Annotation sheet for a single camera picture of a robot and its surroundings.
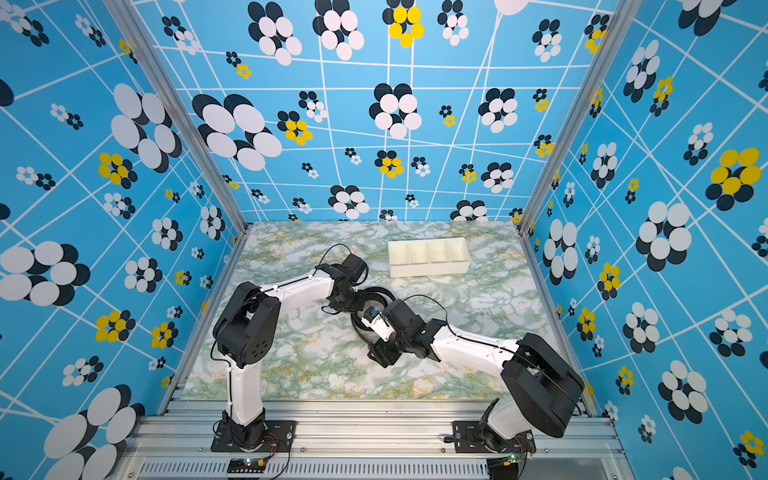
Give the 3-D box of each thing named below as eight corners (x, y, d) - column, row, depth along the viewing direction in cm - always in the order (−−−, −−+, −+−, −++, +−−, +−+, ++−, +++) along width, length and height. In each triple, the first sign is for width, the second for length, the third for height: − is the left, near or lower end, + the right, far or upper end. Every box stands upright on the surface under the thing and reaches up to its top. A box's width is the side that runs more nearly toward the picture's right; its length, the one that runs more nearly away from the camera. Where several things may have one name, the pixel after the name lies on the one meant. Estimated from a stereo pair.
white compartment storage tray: (388, 276, 107) (387, 268, 103) (388, 246, 116) (388, 237, 112) (468, 276, 107) (471, 267, 103) (462, 246, 116) (465, 237, 112)
